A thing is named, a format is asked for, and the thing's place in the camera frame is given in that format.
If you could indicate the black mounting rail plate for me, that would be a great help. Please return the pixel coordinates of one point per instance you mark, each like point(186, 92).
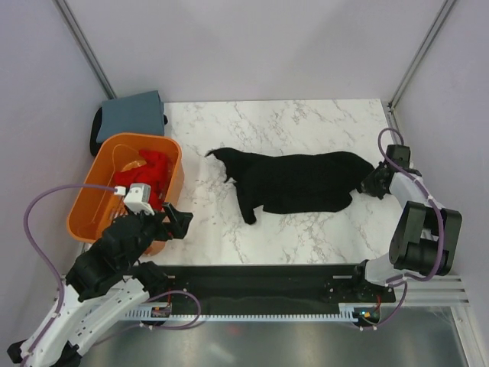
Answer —
point(272, 288)

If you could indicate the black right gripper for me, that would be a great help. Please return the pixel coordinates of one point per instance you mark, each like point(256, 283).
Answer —
point(367, 186)

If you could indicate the white slotted cable duct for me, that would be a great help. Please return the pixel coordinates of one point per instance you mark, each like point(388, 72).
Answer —
point(342, 313)

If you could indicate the aluminium frame post left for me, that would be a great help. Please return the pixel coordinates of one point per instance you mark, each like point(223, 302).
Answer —
point(80, 38)

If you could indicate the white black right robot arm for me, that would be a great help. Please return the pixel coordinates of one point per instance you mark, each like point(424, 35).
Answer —
point(423, 243)

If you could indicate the aluminium frame post right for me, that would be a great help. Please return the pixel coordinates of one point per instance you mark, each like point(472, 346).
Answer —
point(429, 39)

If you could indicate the folded grey blue t shirt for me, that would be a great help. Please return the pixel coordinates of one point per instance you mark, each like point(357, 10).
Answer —
point(142, 113)

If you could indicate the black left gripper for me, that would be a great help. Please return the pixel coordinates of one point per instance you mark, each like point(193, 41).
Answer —
point(176, 228)

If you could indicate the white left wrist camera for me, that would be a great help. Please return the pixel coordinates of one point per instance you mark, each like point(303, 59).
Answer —
point(136, 198)

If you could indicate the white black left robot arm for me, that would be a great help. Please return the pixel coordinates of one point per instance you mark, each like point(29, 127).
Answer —
point(101, 287)

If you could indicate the red t shirt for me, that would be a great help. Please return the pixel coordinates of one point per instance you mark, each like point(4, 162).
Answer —
point(155, 172)

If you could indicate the aluminium frame post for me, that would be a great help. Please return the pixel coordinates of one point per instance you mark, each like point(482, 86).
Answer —
point(80, 38)
point(429, 39)

